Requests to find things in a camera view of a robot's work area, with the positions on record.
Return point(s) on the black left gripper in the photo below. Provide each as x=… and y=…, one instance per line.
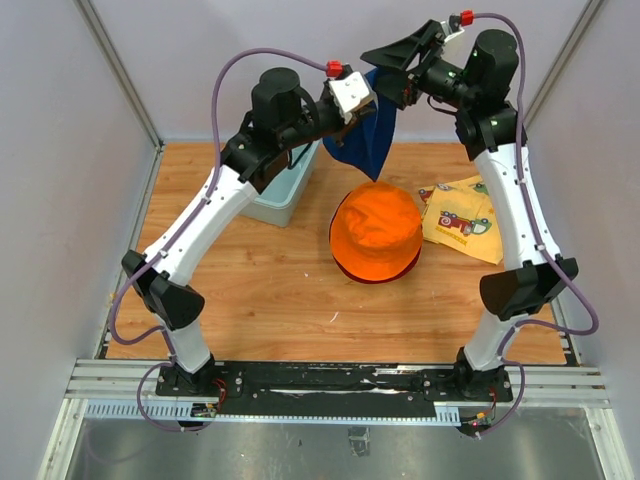
x=341, y=125

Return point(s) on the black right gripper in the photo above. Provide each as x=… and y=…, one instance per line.
x=425, y=41

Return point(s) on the blue bucket hat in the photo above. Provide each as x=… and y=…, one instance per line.
x=366, y=141

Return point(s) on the orange bucket hat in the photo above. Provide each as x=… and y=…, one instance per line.
x=376, y=231

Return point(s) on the dark maroon bucket hat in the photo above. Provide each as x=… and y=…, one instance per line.
x=387, y=279

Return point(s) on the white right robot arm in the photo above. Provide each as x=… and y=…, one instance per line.
x=492, y=132

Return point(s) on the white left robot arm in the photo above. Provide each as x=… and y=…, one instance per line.
x=161, y=274

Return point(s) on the light teal plastic bin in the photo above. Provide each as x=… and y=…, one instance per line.
x=276, y=205

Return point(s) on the yellow cartoon print cloth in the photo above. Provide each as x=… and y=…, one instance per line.
x=460, y=215

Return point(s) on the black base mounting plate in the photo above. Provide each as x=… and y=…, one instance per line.
x=318, y=384

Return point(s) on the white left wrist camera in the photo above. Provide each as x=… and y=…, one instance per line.
x=350, y=90

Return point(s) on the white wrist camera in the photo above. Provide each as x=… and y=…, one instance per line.
x=350, y=90
x=453, y=26

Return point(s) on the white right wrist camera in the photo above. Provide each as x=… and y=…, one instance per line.
x=453, y=26

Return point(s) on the grey slotted cable duct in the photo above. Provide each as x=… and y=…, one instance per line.
x=387, y=412

